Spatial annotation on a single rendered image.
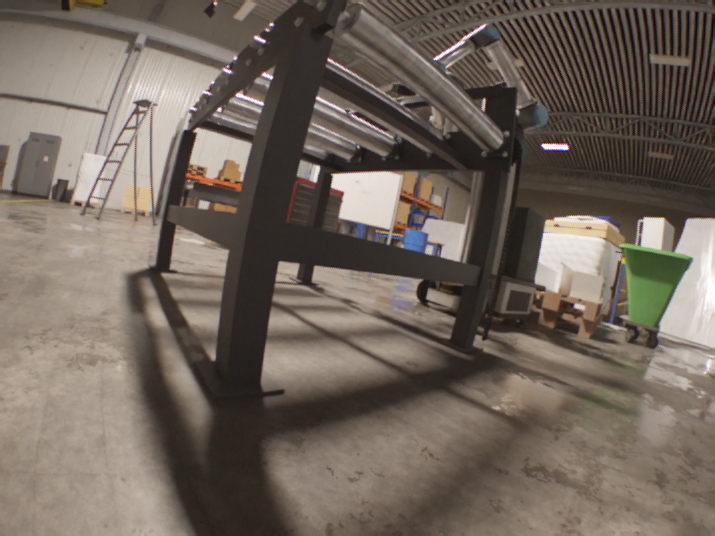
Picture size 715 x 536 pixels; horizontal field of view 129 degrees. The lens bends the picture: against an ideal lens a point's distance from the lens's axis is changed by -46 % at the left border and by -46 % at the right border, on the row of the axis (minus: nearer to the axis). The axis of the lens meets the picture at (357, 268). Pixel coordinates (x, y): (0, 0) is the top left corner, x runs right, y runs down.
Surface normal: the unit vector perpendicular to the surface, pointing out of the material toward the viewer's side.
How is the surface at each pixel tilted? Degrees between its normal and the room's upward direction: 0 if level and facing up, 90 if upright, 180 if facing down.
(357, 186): 90
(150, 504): 0
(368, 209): 90
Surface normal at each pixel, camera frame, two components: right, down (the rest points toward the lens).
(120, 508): 0.20, -0.98
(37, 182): 0.65, 0.19
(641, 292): -0.84, 0.06
